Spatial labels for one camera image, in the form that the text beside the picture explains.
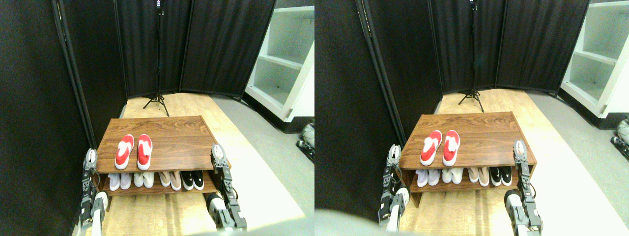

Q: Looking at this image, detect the white shelf unit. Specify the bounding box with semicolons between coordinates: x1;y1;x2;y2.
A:
244;0;315;122
559;0;629;118

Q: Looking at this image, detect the brown shoe rack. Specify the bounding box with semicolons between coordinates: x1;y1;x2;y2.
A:
95;116;232;197
399;111;538;208

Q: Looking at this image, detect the black tripod stand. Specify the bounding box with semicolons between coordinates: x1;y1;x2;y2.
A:
458;0;485;113
143;0;170;117

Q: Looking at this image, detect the red shoe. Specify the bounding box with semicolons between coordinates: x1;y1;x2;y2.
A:
115;134;135;170
137;134;153;171
420;130;442;166
442;130;461;167

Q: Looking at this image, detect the black curtain stand pole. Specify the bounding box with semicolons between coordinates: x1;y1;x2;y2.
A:
355;0;408;148
51;0;97;154

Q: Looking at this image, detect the grey and black device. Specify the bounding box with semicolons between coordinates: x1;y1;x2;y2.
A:
296;120;315;164
610;118;629;162

